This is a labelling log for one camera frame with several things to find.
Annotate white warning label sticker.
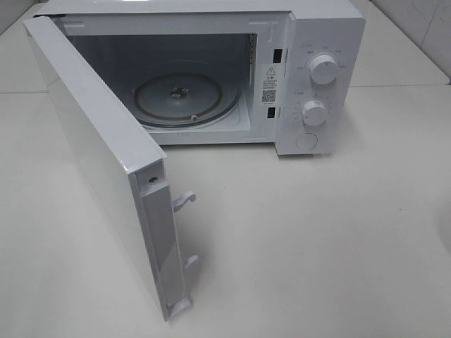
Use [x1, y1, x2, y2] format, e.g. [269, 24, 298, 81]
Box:
[259, 63, 283, 106]

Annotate white microwave oven body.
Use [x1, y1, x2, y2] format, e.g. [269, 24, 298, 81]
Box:
[31, 1, 366, 155]

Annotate round white door button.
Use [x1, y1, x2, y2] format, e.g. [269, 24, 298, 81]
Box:
[296, 132, 318, 152]

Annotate white microwave knob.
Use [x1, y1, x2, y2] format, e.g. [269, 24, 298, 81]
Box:
[301, 100, 328, 127]
[308, 52, 339, 85]

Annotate glass microwave turntable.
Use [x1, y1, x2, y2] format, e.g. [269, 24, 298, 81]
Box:
[114, 60, 242, 128]

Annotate white microwave door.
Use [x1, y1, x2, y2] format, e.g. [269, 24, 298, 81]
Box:
[24, 16, 197, 320]

